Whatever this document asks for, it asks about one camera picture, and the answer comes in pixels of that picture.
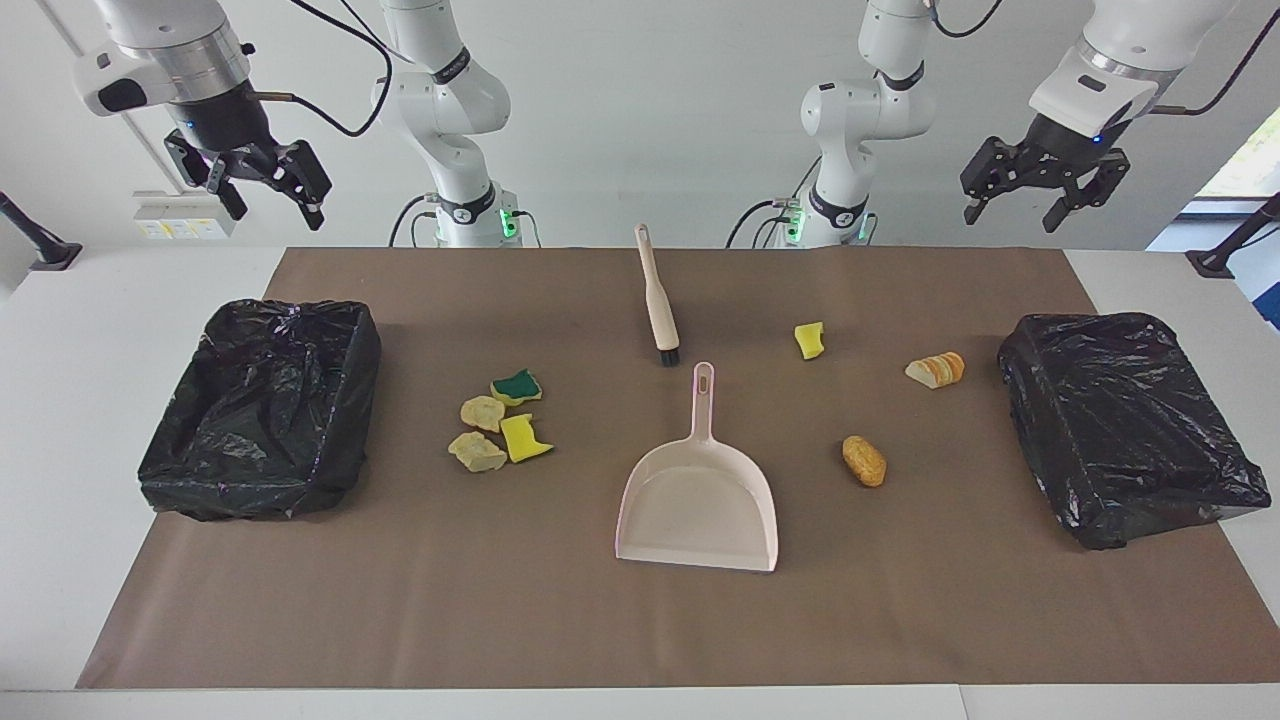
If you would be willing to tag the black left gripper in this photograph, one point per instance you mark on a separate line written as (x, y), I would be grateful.
(1065, 142)

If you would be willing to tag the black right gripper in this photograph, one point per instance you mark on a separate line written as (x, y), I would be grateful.
(225, 120)

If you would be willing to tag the sliced bread loaf toy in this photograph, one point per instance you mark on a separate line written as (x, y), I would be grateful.
(938, 370)

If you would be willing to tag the small yellow sponge piece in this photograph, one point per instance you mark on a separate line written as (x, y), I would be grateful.
(809, 340)

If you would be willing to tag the beige chip piece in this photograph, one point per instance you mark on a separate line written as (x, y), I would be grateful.
(478, 453)
(482, 412)

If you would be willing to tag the brown oval croquette toy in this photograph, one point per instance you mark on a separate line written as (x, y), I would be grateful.
(864, 461)

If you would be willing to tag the yellow sponge with green scourer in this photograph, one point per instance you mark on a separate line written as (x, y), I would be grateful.
(516, 386)

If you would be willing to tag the notched yellow sponge piece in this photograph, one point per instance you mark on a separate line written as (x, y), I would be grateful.
(520, 440)

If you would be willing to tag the beige hand brush black bristles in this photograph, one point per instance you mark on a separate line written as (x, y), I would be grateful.
(660, 310)

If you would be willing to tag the pale pink plastic dustpan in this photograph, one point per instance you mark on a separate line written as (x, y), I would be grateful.
(700, 500)

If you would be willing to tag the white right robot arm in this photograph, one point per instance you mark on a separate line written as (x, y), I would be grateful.
(450, 100)

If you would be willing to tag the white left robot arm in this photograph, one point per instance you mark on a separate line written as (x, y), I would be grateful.
(850, 110)

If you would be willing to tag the black bag lined bin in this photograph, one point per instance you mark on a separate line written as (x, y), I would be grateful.
(260, 420)
(1120, 420)

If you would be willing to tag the black clamp stand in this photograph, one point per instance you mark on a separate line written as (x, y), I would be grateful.
(55, 255)
(1215, 262)

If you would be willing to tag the window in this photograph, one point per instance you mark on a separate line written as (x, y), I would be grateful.
(1250, 170)

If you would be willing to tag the blue object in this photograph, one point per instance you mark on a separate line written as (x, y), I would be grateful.
(1268, 300)

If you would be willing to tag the brown paper table mat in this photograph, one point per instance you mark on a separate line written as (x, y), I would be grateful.
(600, 620)

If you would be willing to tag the white wall socket box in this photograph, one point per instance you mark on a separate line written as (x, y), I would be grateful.
(185, 215)

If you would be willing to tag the white wall conduit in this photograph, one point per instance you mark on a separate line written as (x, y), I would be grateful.
(149, 145)

